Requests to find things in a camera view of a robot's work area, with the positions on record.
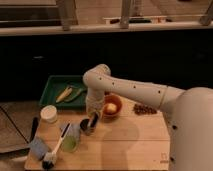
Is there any wooden window frame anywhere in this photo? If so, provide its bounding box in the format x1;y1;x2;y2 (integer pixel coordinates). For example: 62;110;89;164
0;0;213;36

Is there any white handled dish brush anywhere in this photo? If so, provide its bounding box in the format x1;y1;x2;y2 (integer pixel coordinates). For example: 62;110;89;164
42;123;71;171

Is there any yellow round fruit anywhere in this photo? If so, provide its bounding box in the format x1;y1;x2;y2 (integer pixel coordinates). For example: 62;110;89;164
106;103;117;114

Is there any black handled tool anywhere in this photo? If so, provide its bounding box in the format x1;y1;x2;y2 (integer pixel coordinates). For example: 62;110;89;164
30;117;38;141

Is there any brown grape cluster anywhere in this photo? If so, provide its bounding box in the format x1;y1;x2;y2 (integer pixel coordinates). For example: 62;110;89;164
133;104;157;115

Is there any white round container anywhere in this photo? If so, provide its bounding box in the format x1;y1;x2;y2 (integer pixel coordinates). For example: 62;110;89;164
40;105;57;123

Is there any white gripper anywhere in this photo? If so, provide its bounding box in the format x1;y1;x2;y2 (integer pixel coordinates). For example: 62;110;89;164
86;89;105;128

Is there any green plastic tray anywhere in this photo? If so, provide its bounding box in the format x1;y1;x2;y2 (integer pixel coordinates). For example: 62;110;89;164
39;75;87;110

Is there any yellow corn cob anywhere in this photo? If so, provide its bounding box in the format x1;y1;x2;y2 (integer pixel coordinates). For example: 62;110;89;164
56;86;72;103

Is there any small metal cup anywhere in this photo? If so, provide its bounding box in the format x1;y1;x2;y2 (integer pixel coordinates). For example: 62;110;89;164
80;119;94;136

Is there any green transparent cup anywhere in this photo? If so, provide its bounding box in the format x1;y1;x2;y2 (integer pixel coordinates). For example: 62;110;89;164
61;123;80;153

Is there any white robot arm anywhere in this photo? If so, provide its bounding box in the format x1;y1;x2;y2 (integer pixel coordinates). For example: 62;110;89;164
83;64;213;171

